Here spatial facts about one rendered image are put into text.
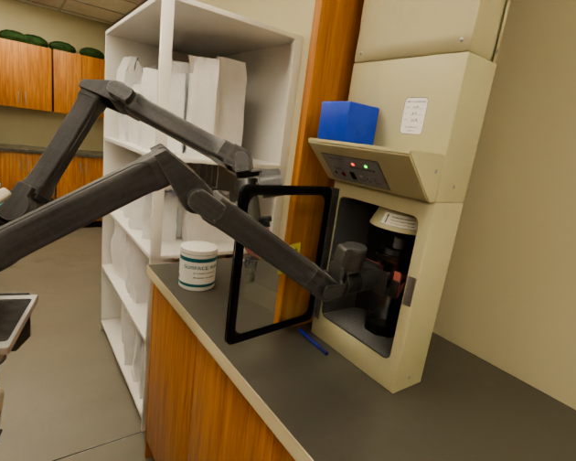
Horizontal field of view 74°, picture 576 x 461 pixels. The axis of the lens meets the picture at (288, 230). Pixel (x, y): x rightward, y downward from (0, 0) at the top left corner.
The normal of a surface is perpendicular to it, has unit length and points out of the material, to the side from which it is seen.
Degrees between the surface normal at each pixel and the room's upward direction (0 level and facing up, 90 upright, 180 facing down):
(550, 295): 90
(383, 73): 90
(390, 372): 90
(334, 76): 90
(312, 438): 0
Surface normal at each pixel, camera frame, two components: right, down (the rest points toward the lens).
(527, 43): -0.81, 0.04
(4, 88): 0.57, 0.26
